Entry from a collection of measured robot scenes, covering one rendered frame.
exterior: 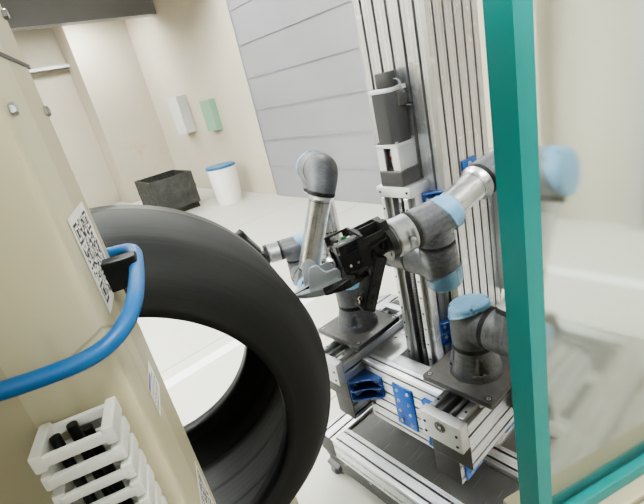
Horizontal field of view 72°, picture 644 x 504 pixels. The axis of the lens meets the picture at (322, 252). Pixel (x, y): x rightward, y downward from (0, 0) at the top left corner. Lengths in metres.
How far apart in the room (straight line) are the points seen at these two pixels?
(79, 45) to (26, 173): 10.16
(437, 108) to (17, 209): 1.13
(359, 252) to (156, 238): 0.36
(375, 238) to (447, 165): 0.58
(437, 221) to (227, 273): 0.43
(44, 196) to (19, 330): 0.09
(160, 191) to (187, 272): 7.16
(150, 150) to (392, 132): 9.44
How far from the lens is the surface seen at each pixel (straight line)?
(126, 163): 10.38
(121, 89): 10.50
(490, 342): 1.23
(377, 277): 0.83
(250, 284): 0.60
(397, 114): 1.30
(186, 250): 0.59
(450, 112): 1.36
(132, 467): 0.34
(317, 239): 1.49
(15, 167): 0.32
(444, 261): 0.90
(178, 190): 7.81
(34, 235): 0.32
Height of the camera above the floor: 1.60
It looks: 21 degrees down
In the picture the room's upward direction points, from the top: 13 degrees counter-clockwise
